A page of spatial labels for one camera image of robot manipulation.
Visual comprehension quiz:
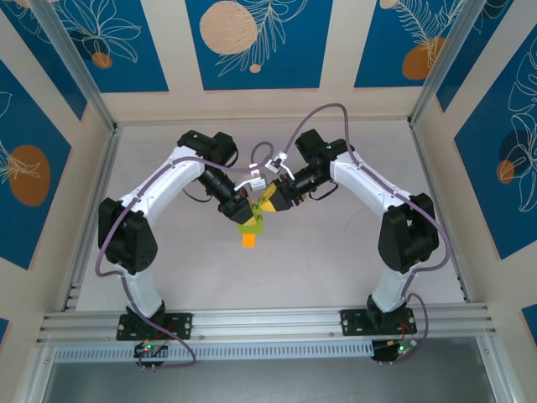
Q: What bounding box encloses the aluminium frame post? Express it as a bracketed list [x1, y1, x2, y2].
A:
[409, 0, 479, 127]
[29, 0, 117, 132]

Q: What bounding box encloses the left controller board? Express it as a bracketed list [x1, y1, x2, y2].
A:
[133, 340, 171, 363]

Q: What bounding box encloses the controller board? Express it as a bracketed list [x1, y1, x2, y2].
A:
[133, 340, 171, 363]
[371, 338, 420, 364]

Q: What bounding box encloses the aluminium side rail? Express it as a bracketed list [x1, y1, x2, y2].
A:
[409, 123, 473, 304]
[58, 124, 123, 314]

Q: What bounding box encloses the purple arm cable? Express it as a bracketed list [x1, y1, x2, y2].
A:
[279, 102, 452, 352]
[95, 142, 274, 370]

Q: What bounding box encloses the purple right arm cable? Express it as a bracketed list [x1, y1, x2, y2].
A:
[279, 102, 452, 352]

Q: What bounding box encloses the right controller board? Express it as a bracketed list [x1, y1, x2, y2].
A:
[371, 338, 420, 364]

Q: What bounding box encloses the slotted grey cable duct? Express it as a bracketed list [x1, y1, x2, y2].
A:
[52, 338, 375, 364]

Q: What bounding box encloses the grey metal panel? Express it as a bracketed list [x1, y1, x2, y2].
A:
[39, 335, 511, 403]

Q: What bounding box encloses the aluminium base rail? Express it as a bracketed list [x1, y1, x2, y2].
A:
[35, 302, 499, 348]

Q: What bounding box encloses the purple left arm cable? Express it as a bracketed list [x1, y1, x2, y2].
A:
[95, 142, 274, 370]

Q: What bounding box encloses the long green lego brick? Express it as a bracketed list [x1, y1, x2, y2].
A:
[236, 220, 265, 237]

